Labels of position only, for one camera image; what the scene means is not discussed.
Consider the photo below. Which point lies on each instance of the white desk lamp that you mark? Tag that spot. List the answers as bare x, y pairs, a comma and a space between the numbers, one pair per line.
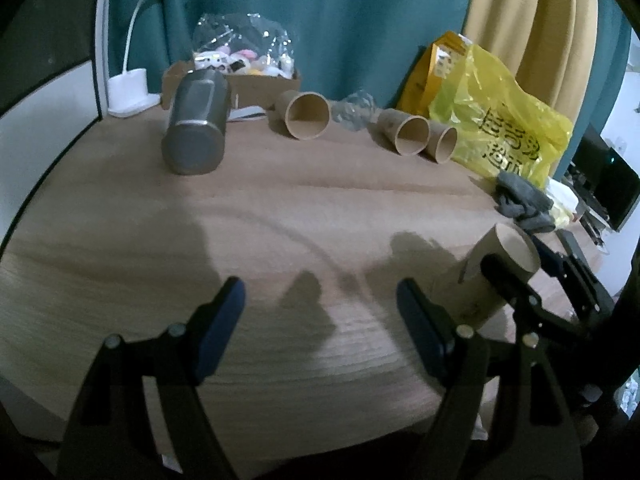
127, 92

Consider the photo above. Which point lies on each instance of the clear bag of toys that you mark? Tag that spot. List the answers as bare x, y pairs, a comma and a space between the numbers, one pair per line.
240, 42

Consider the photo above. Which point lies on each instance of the grey metal tumbler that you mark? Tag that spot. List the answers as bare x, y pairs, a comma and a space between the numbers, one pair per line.
195, 125

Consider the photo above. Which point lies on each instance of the white tissue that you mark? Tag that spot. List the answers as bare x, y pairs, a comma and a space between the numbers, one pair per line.
562, 202

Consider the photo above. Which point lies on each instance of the crumpled clear plastic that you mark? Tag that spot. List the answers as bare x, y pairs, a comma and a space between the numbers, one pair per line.
354, 110

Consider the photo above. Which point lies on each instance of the yellow plastic bag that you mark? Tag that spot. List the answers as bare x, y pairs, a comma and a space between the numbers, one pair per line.
500, 110

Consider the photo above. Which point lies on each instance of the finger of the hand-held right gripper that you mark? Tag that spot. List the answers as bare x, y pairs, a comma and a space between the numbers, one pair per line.
575, 275
510, 282

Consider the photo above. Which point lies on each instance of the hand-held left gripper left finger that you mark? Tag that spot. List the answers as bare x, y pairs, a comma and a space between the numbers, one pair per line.
222, 322

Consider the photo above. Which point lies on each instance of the beige curtain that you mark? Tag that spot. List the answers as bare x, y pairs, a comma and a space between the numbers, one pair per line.
535, 35

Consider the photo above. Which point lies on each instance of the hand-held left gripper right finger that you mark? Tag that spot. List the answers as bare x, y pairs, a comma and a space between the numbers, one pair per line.
420, 332

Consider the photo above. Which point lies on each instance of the orange paper packet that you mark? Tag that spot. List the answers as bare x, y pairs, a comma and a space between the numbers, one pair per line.
425, 80

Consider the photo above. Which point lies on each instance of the white paper sheet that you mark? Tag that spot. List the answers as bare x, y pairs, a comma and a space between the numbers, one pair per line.
246, 114

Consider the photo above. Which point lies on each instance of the grey cloth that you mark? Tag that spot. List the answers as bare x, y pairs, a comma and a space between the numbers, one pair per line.
525, 200

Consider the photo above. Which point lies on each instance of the black electronic device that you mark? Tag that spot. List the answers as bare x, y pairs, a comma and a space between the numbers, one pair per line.
605, 185

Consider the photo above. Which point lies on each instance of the teal curtain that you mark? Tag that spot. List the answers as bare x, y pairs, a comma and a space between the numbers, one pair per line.
360, 25

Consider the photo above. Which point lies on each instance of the brown paper cup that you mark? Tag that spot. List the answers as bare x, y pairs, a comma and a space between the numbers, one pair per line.
462, 300
442, 144
305, 116
406, 132

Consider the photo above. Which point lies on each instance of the cardboard box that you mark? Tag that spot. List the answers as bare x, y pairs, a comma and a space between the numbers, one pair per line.
260, 86

